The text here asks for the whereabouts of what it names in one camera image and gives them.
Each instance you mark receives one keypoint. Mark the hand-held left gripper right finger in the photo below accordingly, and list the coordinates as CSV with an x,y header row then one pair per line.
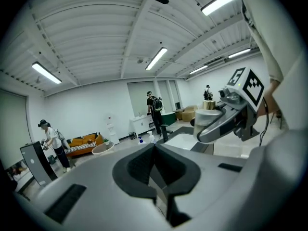
x,y
228,182

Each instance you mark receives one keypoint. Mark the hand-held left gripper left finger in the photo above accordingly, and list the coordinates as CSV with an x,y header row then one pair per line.
x,y
96,189

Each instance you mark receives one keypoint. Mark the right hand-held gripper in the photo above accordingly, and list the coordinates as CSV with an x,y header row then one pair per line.
x,y
247,97

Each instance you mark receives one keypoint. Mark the clear bottle with gold cap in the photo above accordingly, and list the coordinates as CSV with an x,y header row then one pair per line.
x,y
204,119

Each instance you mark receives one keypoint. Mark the person's right forearm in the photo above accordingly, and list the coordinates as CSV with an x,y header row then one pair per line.
x,y
273,97

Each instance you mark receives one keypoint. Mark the white sink basin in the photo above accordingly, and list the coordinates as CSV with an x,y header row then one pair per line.
x,y
180,140

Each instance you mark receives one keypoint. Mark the white sink counter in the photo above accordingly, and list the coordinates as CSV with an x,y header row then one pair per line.
x,y
231,142

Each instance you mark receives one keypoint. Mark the white pump bottle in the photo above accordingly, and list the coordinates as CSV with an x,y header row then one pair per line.
x,y
151,137

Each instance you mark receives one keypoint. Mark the white cabinet with sink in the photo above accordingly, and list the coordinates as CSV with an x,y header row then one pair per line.
x,y
141,124

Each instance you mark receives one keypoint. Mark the white spray bottle blue label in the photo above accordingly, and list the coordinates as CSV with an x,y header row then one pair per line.
x,y
141,141

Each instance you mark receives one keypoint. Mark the cardboard box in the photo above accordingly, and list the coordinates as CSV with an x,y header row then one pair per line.
x,y
188,112

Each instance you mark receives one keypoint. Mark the dark green tub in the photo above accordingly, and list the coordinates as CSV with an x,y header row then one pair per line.
x,y
168,118

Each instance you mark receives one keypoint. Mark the black stool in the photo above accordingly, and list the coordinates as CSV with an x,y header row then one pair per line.
x,y
166,132

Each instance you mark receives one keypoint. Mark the round white side table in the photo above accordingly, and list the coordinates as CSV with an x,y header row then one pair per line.
x,y
102,149

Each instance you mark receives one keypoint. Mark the white roller blind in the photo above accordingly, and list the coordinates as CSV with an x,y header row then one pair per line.
x,y
165,93
174,91
141,97
12,126

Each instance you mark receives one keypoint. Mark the small potted plant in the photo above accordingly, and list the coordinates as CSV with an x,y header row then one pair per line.
x,y
106,141

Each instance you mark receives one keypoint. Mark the orange sofa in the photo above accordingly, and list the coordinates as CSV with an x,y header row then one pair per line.
x,y
83,142

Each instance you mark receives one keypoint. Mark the green bucket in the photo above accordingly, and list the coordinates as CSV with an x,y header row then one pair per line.
x,y
51,158

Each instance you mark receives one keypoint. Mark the long ceiling light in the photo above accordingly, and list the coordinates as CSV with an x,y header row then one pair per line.
x,y
221,2
156,58
46,72
239,53
198,69

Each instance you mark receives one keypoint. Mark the white water dispenser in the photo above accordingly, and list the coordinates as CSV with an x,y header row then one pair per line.
x,y
112,129

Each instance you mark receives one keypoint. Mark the grey and black panel stand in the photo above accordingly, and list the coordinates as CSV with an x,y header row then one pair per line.
x,y
37,163

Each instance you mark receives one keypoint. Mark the small black waste bin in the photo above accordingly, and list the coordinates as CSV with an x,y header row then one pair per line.
x,y
132,135

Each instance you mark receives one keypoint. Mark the person's white shirt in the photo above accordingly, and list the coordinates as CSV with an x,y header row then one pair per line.
x,y
276,44

